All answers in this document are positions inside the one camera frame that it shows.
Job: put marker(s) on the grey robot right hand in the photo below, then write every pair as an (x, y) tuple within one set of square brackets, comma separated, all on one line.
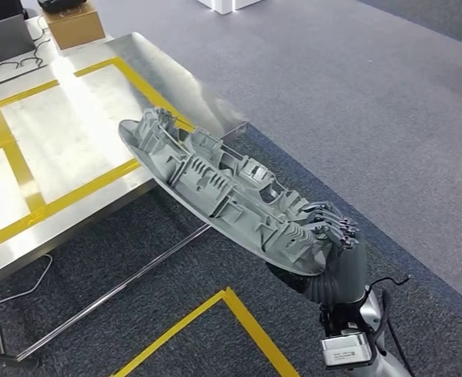
[(350, 270)]

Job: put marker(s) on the silver plastic wheel cover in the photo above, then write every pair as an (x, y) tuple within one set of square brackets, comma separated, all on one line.
[(156, 161)]

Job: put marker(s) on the steel workbench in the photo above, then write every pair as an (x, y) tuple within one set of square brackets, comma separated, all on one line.
[(77, 135)]

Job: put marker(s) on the yellow tape square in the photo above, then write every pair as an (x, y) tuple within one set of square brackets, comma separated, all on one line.
[(255, 331)]

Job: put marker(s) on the white lit display block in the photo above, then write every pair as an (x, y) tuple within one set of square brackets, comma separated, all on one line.
[(227, 5)]

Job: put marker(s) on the brown cardboard box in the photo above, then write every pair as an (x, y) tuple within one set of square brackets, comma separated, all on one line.
[(77, 28)]

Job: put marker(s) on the black rounded device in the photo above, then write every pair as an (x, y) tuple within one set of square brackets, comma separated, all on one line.
[(62, 4)]

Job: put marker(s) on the grey laptop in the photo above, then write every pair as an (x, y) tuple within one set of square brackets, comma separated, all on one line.
[(7, 44)]

